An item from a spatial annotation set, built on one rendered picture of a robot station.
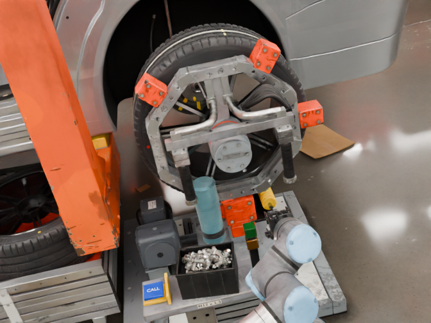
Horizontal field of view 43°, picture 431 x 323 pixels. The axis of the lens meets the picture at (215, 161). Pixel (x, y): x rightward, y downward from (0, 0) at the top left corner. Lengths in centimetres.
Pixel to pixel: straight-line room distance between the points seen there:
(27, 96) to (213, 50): 63
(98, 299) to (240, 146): 96
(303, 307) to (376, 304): 117
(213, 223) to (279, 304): 75
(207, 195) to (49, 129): 58
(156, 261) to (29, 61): 102
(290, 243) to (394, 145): 214
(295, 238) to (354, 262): 126
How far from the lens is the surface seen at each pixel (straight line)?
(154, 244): 229
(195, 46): 190
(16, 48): 176
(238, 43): 191
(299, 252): 138
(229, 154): 181
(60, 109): 181
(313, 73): 244
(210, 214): 195
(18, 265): 243
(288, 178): 182
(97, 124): 240
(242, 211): 212
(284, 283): 132
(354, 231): 279
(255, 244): 184
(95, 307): 242
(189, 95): 242
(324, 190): 307
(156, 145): 193
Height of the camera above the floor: 178
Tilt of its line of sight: 31 degrees down
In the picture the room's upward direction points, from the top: 11 degrees counter-clockwise
